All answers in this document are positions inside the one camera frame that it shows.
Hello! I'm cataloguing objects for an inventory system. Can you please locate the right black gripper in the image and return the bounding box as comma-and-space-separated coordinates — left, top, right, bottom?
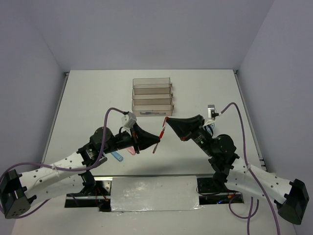
166, 114, 215, 156

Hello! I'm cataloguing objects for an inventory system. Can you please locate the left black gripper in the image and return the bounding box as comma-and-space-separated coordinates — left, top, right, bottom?
103, 122, 160, 154

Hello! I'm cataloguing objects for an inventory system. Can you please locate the red gel pen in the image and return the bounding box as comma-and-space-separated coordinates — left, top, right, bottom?
152, 126, 167, 154

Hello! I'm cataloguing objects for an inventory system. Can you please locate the blue gel pen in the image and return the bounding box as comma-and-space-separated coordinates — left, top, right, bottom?
139, 112, 166, 116

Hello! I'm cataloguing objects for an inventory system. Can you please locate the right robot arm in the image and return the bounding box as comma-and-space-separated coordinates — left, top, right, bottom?
166, 115, 309, 225

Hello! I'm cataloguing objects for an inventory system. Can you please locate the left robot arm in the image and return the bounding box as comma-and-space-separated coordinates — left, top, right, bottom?
0, 123, 160, 219

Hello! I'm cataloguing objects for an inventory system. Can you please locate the pink correction tape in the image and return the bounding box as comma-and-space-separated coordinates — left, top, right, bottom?
127, 147, 136, 156

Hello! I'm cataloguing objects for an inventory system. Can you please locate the near clear drawer container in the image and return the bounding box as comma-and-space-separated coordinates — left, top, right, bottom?
132, 99, 174, 117

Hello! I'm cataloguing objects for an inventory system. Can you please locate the clear drawer container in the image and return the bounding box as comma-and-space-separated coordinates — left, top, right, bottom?
133, 77, 172, 89
132, 99, 174, 117
132, 88, 172, 99

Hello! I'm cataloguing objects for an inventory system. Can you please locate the right blue tape roll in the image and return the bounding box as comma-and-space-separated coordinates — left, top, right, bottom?
203, 123, 215, 136

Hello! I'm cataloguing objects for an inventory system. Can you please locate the blue correction tape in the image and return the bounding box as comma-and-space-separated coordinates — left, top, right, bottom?
111, 152, 124, 162

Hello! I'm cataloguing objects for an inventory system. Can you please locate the middle clear drawer container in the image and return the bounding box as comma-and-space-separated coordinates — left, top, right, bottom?
132, 88, 172, 99

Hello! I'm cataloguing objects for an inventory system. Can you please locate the far clear drawer container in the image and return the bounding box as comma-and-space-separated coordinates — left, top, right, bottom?
133, 77, 172, 89

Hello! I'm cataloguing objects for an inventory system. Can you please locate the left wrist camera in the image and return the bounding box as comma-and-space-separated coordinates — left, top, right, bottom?
121, 112, 137, 130

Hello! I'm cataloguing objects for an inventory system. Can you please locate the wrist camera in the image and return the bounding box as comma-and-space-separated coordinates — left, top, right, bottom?
205, 105, 220, 125
121, 112, 137, 130

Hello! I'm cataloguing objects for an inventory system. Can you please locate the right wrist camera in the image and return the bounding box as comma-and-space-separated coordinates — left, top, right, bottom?
205, 105, 220, 125

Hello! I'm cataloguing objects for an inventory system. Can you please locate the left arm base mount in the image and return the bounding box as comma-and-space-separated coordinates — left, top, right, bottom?
64, 177, 112, 212

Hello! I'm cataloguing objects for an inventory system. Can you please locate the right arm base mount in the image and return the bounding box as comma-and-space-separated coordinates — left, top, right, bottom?
196, 177, 244, 206

